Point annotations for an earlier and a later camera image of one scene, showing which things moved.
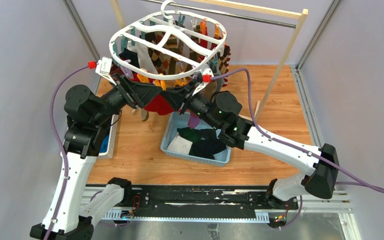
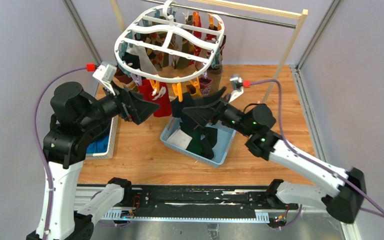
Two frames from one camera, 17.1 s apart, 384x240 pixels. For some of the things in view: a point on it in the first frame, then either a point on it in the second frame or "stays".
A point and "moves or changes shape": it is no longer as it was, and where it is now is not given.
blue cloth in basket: [104, 148] stays
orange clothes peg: [143, 78] → [156, 85]
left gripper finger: [144, 94] → [142, 108]
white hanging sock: [146, 61] stays
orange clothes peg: [182, 82] moves or changes shape
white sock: [180, 145] → [180, 139]
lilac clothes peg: [128, 72] moves or changes shape
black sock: [207, 145] moves or changes shape
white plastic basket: [110, 152] stays
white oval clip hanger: [167, 44] stays
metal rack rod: [226, 14] stays
